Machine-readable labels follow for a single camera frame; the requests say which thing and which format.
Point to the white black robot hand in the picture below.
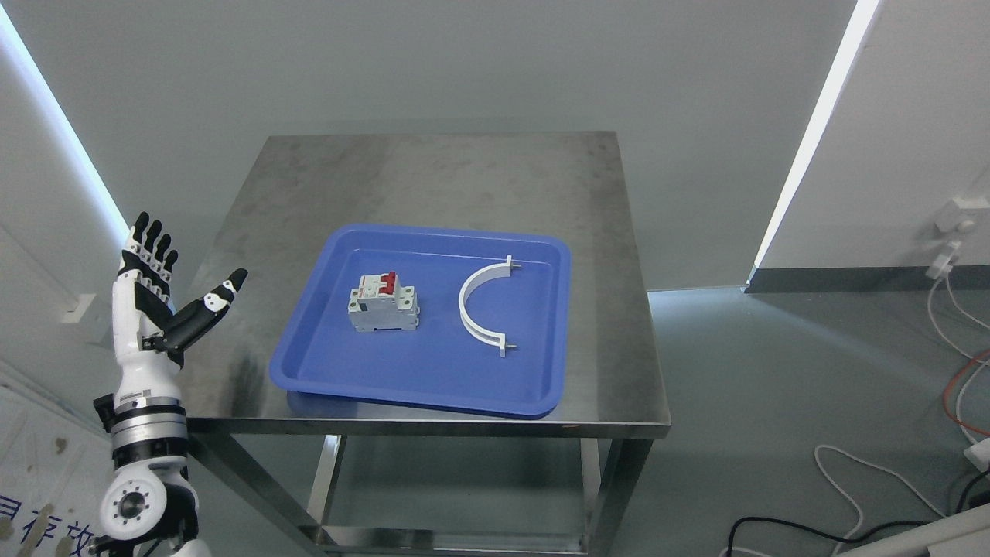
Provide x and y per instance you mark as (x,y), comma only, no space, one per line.
(150,338)

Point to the white circuit breaker red switches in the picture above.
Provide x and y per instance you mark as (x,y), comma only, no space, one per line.
(380,302)

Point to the blue plastic tray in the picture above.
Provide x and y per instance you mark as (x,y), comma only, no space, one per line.
(437,365)

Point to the stainless steel table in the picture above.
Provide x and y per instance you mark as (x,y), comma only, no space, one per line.
(252,442)

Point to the white curved pipe clamp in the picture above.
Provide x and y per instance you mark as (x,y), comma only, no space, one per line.
(476,304)

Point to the white wall power outlet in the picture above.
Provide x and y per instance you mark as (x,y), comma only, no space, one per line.
(960,216)

